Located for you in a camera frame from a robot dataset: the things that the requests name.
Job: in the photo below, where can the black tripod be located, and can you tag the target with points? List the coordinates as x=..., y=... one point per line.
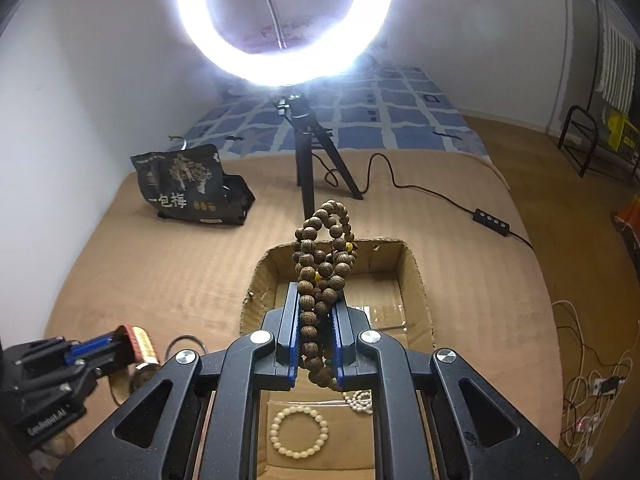
x=302, y=150

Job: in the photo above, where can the black clothes rack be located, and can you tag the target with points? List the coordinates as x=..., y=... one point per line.
x=570, y=130

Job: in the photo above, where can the floral pillow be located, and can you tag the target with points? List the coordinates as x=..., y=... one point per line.
x=310, y=40

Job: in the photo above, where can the orange cloth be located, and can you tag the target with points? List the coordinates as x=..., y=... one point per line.
x=632, y=220

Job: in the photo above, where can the yellow box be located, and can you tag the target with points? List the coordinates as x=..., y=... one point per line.
x=627, y=132

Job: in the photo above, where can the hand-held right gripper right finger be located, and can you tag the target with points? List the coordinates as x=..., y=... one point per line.
x=341, y=345

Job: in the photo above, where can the striped towel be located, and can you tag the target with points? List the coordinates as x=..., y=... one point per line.
x=617, y=70

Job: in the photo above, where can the blue patterned bed sheet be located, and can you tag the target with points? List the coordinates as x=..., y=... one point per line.
x=400, y=125

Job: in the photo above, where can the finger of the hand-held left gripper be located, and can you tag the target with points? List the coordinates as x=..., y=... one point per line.
x=102, y=369
x=85, y=347

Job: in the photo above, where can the black snack bag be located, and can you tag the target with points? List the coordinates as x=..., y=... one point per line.
x=175, y=185

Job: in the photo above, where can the dark thin bangle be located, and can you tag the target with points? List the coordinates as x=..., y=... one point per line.
x=181, y=339

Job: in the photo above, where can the white power strip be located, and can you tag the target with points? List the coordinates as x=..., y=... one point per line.
x=607, y=385

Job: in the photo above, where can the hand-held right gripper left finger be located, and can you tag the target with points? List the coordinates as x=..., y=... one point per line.
x=293, y=340

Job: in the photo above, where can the cardboard box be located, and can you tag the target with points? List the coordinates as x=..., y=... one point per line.
x=380, y=280

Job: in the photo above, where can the gooseneck phone holder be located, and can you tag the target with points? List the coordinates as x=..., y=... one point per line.
x=272, y=10

